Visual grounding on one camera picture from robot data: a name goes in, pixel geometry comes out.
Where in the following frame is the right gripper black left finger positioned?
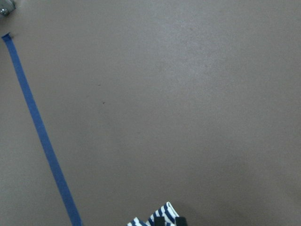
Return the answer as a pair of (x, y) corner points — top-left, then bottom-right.
(154, 218), (164, 226)

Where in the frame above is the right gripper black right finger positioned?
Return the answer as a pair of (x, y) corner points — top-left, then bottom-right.
(175, 217), (188, 226)

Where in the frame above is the blue white striped polo shirt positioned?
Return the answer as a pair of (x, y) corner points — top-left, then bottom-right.
(127, 202), (179, 226)

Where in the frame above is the white mounting pillar with base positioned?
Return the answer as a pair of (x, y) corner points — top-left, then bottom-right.
(0, 0), (16, 17)

